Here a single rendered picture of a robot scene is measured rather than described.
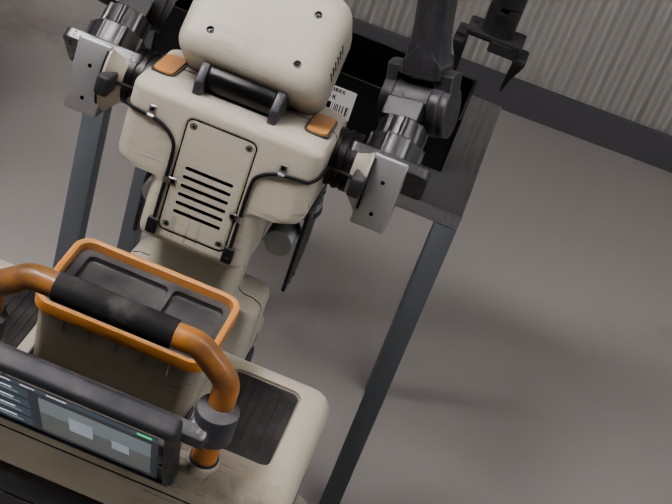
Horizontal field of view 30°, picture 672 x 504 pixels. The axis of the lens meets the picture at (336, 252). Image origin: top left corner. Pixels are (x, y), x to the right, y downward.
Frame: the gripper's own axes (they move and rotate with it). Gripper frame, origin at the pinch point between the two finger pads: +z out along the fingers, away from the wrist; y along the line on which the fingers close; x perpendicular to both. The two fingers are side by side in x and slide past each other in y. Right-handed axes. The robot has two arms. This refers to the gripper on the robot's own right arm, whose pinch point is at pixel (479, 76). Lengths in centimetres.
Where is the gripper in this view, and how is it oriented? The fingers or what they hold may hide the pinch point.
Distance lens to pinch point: 225.8
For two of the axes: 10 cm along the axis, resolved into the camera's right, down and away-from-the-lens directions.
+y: -9.2, -3.8, 0.7
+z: -2.8, 7.8, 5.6
